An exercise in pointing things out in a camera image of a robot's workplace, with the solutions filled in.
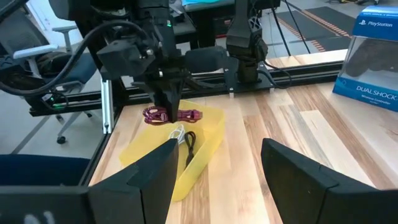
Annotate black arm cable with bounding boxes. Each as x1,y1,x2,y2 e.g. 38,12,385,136
0,19,150,98

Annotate black USB-C cable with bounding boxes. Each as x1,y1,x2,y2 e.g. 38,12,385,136
183,130,198,169

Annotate office chair white armrests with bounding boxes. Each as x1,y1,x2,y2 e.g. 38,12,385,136
0,0,98,144

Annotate yellow plastic tray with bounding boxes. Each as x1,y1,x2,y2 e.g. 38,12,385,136
119,99,226,203

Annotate blue seat cushion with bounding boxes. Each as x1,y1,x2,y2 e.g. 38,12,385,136
0,154,91,188

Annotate purple cable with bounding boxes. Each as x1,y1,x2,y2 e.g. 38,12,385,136
142,105,204,126

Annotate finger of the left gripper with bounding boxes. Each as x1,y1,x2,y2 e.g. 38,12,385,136
152,82,175,123
173,78,185,123

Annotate background desk teal top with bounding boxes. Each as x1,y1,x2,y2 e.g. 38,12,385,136
172,0,280,49

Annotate black hazard-striped floor mat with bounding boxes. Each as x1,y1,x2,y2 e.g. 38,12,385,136
275,9,353,53
310,5,357,35

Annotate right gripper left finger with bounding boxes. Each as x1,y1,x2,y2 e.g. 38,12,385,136
88,138,180,224

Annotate silver frame corner bracket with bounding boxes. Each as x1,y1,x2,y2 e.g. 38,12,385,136
100,78,115,135

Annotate blue PlayStation controller box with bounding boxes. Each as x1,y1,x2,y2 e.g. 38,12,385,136
331,5,398,113

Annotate white USB-C cable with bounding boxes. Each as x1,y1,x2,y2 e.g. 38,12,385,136
169,124,187,144

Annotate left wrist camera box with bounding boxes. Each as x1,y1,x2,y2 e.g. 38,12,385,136
96,38,149,81

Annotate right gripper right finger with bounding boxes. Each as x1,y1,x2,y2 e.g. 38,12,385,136
260,138,398,224

